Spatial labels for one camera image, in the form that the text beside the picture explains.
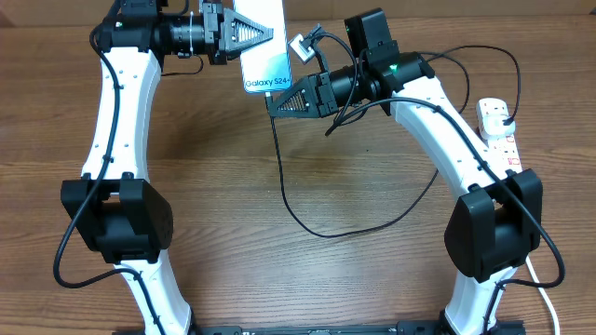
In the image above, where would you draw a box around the blue Galaxy smartphone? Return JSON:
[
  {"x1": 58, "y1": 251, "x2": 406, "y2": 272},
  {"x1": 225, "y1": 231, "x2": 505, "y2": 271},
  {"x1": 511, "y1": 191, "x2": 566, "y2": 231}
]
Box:
[{"x1": 234, "y1": 0, "x2": 292, "y2": 94}]

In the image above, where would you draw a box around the black charger cable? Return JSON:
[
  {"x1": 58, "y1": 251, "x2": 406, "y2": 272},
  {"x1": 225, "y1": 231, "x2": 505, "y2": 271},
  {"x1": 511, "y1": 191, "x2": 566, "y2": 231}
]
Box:
[{"x1": 264, "y1": 45, "x2": 522, "y2": 239}]

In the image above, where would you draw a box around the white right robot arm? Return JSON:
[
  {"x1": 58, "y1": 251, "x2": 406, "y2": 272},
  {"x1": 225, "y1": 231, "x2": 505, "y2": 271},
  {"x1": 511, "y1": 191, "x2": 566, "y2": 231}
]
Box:
[{"x1": 267, "y1": 8, "x2": 543, "y2": 334}]

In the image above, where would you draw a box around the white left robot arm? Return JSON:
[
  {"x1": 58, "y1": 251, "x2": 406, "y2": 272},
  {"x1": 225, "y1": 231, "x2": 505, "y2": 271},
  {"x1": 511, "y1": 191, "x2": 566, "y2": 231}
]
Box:
[{"x1": 61, "y1": 0, "x2": 275, "y2": 334}]

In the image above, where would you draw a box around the white charger plug adapter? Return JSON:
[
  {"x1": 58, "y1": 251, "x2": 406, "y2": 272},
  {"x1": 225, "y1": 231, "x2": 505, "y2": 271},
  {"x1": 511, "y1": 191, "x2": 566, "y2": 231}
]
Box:
[{"x1": 480, "y1": 114, "x2": 516, "y2": 141}]

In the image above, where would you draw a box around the white power strip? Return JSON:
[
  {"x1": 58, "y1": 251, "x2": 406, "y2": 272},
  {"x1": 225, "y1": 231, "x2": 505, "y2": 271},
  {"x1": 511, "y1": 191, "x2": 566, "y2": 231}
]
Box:
[{"x1": 475, "y1": 96, "x2": 525, "y2": 176}]

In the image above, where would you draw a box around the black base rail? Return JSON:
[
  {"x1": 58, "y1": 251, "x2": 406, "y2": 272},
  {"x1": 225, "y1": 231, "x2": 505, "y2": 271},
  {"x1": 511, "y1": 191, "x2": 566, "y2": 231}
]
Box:
[{"x1": 111, "y1": 318, "x2": 527, "y2": 335}]

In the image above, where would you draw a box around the white power strip cord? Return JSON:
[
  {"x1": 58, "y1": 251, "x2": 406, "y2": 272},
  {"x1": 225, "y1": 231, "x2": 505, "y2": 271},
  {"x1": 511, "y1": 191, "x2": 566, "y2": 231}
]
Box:
[{"x1": 523, "y1": 255, "x2": 562, "y2": 335}]

